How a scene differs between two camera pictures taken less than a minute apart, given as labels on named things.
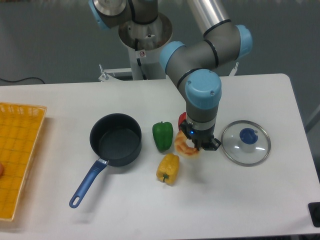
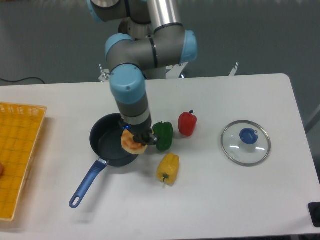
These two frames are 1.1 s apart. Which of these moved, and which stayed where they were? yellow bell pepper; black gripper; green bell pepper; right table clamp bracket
Moved: black gripper
Stayed: yellow bell pepper; green bell pepper; right table clamp bracket
